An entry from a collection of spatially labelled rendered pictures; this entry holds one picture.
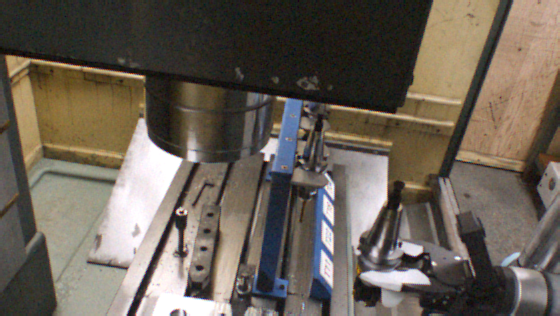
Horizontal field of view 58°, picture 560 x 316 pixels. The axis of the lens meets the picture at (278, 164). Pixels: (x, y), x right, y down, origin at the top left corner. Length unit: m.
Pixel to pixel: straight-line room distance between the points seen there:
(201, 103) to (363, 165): 1.28
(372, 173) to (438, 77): 0.38
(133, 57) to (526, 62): 3.17
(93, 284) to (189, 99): 1.09
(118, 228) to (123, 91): 0.49
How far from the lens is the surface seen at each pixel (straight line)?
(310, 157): 0.99
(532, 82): 3.59
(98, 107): 1.94
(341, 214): 1.42
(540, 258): 0.94
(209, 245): 1.17
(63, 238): 1.80
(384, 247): 0.71
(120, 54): 0.50
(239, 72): 0.48
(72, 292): 1.57
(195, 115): 0.56
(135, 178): 1.74
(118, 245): 1.64
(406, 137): 1.82
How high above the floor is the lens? 1.76
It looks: 33 degrees down
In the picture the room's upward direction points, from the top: 8 degrees clockwise
